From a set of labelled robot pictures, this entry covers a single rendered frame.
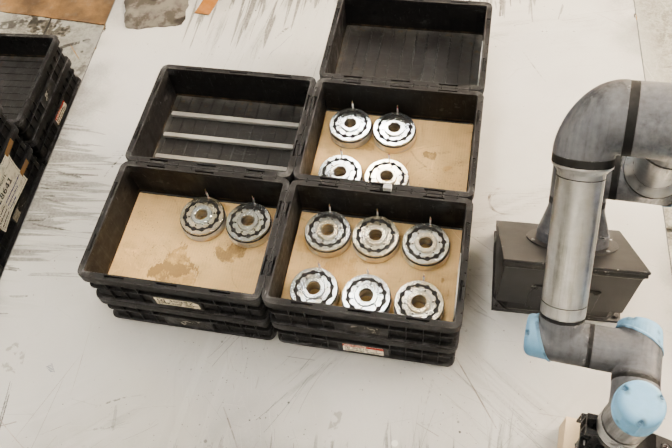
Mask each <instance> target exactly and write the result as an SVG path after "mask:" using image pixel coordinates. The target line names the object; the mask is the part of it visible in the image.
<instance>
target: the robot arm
mask: <svg viewBox="0 0 672 448"><path fill-rule="evenodd" d="M551 163H552V164H553V169H552V177H551V186H550V194H549V202H548V206H547V208H546V210H545V212H544V214H543V216H542V218H541V220H540V222H539V224H538V227H537V231H536V238H537V239H538V240H540V241H541V242H543V243H545V244H548V246H547V255H546V263H545V271H544V280H543V288H542V296H541V304H540V312H539V313H537V314H535V313H531V314H529V316H528V318H527V323H526V329H525V336H524V345H523V348H524V351H525V353H526V354H527V355H529V356H532V357H536V358H540V359H545V360H547V361H548V362H551V361H553V362H559V363H564V364H569V365H574V366H579V367H585V368H589V369H594V370H599V371H604V372H609V373H611V387H610V397H609V402H608V404H607V405H606V406H605V407H604V409H603V410H602V411H601V412H600V414H599V415H596V414H592V413H587V414H585V413H581V415H580V416H579V418H578V419H577V420H576V422H577V423H580V433H579V438H578V441H577V442H576V443H575V448H672V441H671V440H669V439H667V438H664V437H662V436H660V435H657V434H655V433H654V432H655V431H656V430H657V429H658V428H659V427H660V425H661V424H662V422H663V420H664V418H665V416H666V412H667V404H666V401H665V398H664V396H663V394H662V393H661V375H662V360H663V356H664V349H663V330H662V328H661V327H660V325H658V324H657V323H656V322H654V321H652V320H650V319H647V318H644V317H638V316H636V317H624V318H622V319H620V320H619V321H618V322H617V326H616V327H615V328H614V327H608V326H602V325H597V324H591V323H586V322H585V318H586V312H587V305H588V298H589V291H590V284H591V278H592V271H593V264H594V257H595V251H599V250H604V249H606V248H608V247H609V241H610V235H609V230H608V225H607V220H606V215H605V207H606V200H607V199H610V200H619V201H627V202H636V203H644V204H652V205H660V206H662V207H672V83H670V82H656V81H642V80H641V81H640V80H631V79H617V80H611V81H608V82H605V83H603V84H600V85H598V86H596V87H594V88H593V89H591V90H590V91H588V92H587V93H586V94H585V95H583V96H582V97H581V98H580V99H579V100H578V101H577V102H576V103H575V104H574V106H573V107H572V108H571V109H570V111H569V112H568V113H567V115H566V116H565V118H564V119H563V121H562V123H561V125H560V127H559V129H558V131H557V134H556V136H555V140H554V143H553V149H552V157H551ZM580 419H581V420H580Z"/></svg>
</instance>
